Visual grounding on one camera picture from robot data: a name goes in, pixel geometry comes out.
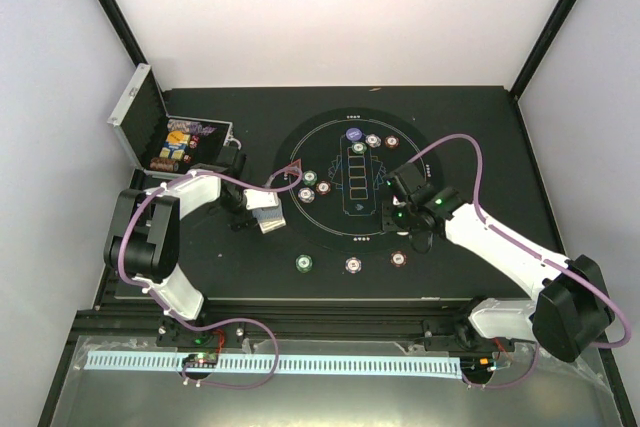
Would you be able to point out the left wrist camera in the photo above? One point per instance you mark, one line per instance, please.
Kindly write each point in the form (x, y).
(257, 199)

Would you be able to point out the green poker chip stack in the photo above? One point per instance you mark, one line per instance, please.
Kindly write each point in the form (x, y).
(304, 263)

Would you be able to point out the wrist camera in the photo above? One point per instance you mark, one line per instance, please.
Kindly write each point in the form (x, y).
(257, 199)
(408, 184)

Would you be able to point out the aluminium poker case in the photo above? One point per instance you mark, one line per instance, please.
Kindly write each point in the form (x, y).
(139, 121)

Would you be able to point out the black aluminium rail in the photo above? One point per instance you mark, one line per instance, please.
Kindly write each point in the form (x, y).
(431, 325)

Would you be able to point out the orange black poker chip stack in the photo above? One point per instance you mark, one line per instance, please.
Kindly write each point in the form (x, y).
(398, 259)

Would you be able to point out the brown chip row in case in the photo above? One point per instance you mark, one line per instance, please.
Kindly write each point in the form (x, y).
(161, 164)

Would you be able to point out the blue playing card deck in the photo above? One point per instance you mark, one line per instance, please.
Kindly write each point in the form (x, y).
(269, 219)

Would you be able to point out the blue chips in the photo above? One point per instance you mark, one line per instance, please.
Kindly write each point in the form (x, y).
(306, 195)
(373, 141)

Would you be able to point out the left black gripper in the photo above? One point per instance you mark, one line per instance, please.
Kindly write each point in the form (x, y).
(237, 222)

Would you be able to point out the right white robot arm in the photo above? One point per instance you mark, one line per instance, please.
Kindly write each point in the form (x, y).
(566, 308)

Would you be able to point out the blue white poker chip stack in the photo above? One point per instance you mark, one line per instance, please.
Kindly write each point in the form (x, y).
(353, 265)

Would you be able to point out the round black poker mat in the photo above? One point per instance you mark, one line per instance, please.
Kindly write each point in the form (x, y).
(348, 219)

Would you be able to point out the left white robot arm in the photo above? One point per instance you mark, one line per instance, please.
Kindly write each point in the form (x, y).
(143, 242)

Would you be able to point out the red triangular marker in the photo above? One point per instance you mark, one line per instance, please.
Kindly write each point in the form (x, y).
(294, 169)

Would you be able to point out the white slotted cable duct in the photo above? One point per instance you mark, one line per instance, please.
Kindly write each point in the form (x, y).
(285, 364)

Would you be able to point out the yellow blue card box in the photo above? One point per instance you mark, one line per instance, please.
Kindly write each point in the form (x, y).
(175, 145)

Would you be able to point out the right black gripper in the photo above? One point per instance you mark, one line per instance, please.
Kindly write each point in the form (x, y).
(387, 220)

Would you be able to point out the purple chip row in case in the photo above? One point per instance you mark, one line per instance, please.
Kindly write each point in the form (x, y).
(190, 127)

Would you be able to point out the purple round button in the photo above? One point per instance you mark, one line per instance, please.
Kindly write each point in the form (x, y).
(353, 134)

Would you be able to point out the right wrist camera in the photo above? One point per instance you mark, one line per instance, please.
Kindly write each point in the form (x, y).
(408, 184)

